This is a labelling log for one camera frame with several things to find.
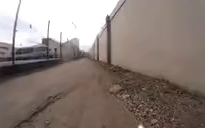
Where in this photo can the brown dirt road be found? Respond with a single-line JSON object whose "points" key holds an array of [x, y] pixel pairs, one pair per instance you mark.
{"points": [[73, 96]]}

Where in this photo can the street lamp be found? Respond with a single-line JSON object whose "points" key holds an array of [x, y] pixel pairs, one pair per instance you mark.
{"points": [[74, 25]]}

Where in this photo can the stony rubble strip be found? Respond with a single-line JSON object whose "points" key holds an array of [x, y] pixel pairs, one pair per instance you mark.
{"points": [[150, 100]]}

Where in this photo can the robot's own part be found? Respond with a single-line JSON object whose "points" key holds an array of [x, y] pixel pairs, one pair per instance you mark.
{"points": [[140, 126]]}

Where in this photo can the curved dark pole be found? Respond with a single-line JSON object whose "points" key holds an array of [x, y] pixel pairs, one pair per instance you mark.
{"points": [[14, 36]]}

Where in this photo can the low pale building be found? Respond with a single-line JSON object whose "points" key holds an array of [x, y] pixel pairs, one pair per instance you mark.
{"points": [[0, 50]]}

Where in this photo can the pale wall with dark pillars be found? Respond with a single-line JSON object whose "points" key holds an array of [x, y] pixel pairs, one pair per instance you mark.
{"points": [[163, 40]]}

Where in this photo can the low dark wall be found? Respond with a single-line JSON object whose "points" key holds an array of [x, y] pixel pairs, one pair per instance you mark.
{"points": [[16, 68]]}

